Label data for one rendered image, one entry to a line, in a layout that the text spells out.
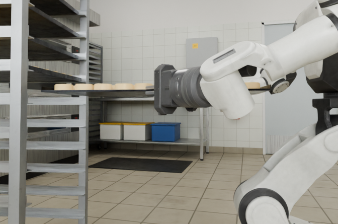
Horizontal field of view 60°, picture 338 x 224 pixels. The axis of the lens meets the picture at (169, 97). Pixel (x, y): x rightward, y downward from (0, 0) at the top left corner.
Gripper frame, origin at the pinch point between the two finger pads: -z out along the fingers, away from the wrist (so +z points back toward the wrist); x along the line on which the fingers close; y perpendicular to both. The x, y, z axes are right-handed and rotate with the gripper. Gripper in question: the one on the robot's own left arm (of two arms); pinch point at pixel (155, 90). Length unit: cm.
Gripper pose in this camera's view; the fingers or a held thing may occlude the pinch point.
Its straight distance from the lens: 75.0
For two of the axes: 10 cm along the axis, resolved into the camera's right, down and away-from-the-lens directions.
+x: 0.0, -10.0, 0.3
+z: 6.4, -0.2, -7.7
